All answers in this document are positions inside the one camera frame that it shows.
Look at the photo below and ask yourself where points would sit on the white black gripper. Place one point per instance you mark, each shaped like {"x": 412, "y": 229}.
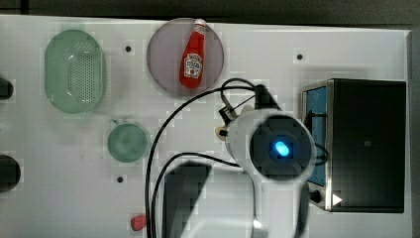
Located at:
{"x": 263, "y": 100}

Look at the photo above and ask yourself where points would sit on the black round robot base upper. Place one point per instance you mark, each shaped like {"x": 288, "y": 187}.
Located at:
{"x": 6, "y": 89}

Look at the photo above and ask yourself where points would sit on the black toaster oven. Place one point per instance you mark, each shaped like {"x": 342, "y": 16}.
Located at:
{"x": 359, "y": 127}

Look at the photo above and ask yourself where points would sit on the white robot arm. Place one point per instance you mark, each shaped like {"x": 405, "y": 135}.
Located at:
{"x": 278, "y": 153}

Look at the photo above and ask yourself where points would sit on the peeled toy banana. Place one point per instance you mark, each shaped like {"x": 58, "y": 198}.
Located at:
{"x": 221, "y": 133}

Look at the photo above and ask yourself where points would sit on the red ketchup bottle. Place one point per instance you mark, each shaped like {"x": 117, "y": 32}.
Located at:
{"x": 192, "y": 61}

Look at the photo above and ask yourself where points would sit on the grey round plate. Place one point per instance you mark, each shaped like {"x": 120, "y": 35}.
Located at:
{"x": 164, "y": 57}

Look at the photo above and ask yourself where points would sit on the green perforated colander basket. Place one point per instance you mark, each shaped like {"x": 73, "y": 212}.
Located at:
{"x": 75, "y": 72}

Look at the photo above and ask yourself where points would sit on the pink red toy strawberry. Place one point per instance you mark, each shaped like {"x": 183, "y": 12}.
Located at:
{"x": 138, "y": 222}

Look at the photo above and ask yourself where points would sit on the green mug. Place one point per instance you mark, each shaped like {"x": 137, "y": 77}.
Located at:
{"x": 127, "y": 142}

